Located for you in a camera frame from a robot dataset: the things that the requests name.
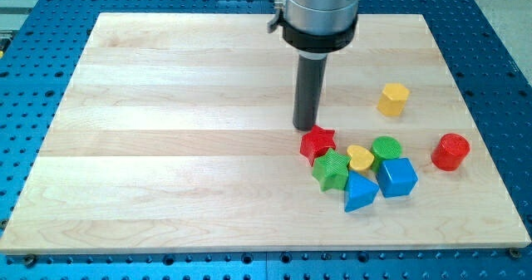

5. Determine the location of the black clamp ring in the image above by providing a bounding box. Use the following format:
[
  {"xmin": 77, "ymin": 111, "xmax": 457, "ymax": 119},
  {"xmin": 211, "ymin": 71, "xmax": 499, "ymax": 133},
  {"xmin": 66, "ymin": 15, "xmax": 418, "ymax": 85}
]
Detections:
[{"xmin": 267, "ymin": 9, "xmax": 358, "ymax": 53}]

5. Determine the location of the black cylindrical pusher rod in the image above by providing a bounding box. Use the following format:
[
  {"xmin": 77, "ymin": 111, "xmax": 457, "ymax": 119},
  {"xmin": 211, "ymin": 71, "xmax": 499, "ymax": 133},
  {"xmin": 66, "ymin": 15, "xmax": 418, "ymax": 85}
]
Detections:
[{"xmin": 293, "ymin": 51, "xmax": 328, "ymax": 130}]

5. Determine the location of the red star block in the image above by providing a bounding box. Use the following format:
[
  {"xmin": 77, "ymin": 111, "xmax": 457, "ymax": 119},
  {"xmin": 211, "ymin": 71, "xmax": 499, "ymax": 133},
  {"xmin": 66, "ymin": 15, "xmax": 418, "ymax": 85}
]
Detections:
[{"xmin": 299, "ymin": 125, "xmax": 336, "ymax": 166}]

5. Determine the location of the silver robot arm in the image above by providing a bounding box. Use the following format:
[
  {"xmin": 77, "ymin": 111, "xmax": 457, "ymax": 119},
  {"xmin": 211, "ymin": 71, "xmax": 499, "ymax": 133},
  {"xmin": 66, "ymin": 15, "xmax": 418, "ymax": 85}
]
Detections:
[{"xmin": 267, "ymin": 0, "xmax": 360, "ymax": 130}]

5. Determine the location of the green star block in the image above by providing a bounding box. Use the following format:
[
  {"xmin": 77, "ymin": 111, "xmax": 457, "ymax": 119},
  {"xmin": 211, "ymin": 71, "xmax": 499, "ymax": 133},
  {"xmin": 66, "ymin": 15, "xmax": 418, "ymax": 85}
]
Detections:
[{"xmin": 312, "ymin": 148, "xmax": 351, "ymax": 192}]

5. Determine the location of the yellow hexagon block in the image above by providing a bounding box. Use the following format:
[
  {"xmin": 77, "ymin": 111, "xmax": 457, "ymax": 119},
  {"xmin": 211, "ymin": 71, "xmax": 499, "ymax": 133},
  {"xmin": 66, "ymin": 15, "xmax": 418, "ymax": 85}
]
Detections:
[{"xmin": 377, "ymin": 83, "xmax": 410, "ymax": 116}]

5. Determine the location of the yellow heart block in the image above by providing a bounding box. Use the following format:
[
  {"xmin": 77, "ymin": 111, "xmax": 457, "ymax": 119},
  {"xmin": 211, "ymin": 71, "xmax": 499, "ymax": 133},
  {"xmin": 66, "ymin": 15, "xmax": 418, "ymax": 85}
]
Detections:
[{"xmin": 347, "ymin": 145, "xmax": 375, "ymax": 173}]

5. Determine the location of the green cylinder block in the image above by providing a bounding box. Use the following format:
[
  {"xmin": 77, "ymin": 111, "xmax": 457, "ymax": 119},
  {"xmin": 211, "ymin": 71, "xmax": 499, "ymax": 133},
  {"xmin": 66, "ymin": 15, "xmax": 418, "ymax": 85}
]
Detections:
[{"xmin": 370, "ymin": 136, "xmax": 402, "ymax": 173}]

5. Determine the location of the blue triangle block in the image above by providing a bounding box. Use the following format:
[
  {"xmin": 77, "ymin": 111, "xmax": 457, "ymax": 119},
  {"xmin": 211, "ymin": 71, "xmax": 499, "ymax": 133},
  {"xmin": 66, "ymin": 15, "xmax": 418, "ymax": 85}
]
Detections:
[{"xmin": 344, "ymin": 171, "xmax": 379, "ymax": 213}]

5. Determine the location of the blue cube block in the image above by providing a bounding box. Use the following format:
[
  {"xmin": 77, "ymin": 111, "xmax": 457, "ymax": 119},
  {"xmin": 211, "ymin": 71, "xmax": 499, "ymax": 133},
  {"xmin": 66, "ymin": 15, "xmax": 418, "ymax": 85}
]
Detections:
[{"xmin": 377, "ymin": 158, "xmax": 418, "ymax": 198}]

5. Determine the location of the light wooden board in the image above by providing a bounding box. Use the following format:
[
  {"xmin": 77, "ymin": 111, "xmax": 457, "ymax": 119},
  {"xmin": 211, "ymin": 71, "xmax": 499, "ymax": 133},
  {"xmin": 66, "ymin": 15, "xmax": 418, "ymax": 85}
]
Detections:
[{"xmin": 1, "ymin": 13, "xmax": 530, "ymax": 254}]

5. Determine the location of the red cylinder block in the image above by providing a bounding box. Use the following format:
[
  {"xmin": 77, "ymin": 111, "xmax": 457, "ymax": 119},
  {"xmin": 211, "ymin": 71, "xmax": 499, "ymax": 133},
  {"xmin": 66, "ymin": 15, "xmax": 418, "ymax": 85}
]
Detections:
[{"xmin": 431, "ymin": 133, "xmax": 470, "ymax": 171}]

